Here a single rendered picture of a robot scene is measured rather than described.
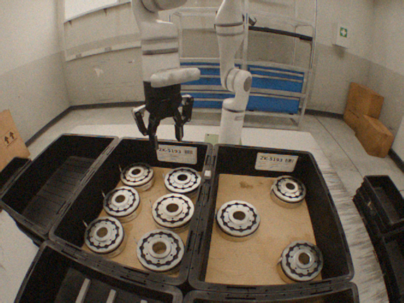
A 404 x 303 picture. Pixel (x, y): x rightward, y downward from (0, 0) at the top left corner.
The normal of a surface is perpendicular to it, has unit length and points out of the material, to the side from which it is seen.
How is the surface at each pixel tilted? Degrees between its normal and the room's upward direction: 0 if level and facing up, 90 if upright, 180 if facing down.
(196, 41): 90
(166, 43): 90
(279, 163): 90
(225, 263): 0
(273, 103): 90
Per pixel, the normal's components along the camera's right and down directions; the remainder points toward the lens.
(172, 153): -0.14, 0.57
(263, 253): 0.00, -0.82
